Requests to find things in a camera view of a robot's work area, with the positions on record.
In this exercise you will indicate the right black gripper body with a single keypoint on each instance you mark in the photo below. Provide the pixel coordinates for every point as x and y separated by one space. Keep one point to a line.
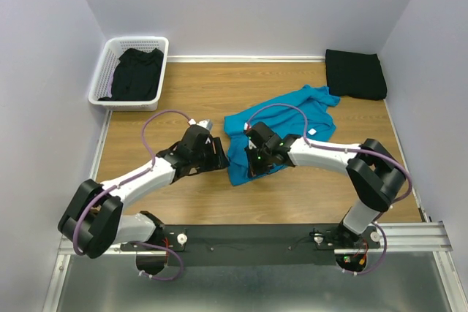
258 161

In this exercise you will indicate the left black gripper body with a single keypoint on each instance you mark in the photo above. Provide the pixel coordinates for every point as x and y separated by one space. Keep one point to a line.
202 160

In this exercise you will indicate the blue t-shirt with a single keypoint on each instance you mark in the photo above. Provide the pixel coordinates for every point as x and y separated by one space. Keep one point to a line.
284 115

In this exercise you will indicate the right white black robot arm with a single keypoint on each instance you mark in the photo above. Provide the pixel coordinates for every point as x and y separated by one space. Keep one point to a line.
375 175

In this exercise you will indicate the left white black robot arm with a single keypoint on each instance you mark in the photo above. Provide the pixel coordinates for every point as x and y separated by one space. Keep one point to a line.
94 218

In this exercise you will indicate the black t-shirt in basket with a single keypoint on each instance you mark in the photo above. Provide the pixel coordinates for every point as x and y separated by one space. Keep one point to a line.
136 77

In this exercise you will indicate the white plastic laundry basket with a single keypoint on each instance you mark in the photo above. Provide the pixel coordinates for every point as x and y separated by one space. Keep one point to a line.
109 59

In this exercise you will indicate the folded black t-shirt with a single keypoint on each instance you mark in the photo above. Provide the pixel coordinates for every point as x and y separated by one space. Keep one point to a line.
356 75

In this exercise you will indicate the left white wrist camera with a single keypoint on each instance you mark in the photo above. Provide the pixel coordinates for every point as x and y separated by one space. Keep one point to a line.
206 124

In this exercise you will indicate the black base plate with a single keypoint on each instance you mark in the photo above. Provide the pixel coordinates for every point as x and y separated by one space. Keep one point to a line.
252 245

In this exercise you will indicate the aluminium frame rail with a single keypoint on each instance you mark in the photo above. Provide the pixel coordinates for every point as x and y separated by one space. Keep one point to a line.
412 270

